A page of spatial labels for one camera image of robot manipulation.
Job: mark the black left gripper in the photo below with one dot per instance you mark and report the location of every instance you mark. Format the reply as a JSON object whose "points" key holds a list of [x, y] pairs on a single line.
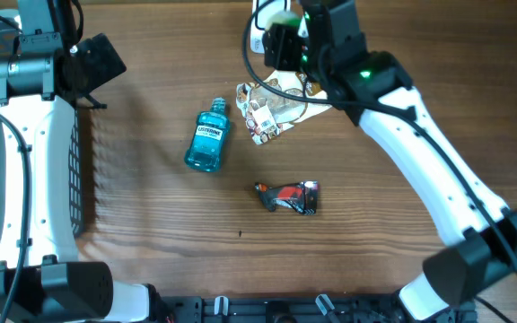
{"points": [[104, 59]]}

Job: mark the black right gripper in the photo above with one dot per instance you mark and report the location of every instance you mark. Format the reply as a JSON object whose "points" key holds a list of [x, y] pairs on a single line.
{"points": [[278, 47]]}

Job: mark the green lid jar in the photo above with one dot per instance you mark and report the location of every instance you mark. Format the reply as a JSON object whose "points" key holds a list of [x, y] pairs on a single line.
{"points": [[286, 18]]}

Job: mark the white brown snack pouch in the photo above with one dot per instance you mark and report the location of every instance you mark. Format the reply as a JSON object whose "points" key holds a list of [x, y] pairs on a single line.
{"points": [[268, 115]]}

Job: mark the blue mouthwash bottle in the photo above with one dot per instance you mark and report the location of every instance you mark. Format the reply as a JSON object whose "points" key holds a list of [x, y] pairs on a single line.
{"points": [[212, 128]]}

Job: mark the black red snack packet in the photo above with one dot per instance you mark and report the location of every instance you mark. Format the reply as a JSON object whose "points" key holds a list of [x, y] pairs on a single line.
{"points": [[302, 197]]}

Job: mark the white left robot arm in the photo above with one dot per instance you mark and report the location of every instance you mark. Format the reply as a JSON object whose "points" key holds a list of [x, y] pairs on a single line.
{"points": [[42, 279]]}

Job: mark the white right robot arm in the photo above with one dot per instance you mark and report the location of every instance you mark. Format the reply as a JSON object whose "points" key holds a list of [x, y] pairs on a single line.
{"points": [[477, 228]]}

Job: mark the white barcode scanner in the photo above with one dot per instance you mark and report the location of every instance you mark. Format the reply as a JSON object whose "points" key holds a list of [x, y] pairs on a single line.
{"points": [[259, 23]]}

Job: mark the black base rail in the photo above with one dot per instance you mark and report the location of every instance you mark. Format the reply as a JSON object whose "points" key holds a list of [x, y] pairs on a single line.
{"points": [[369, 308]]}

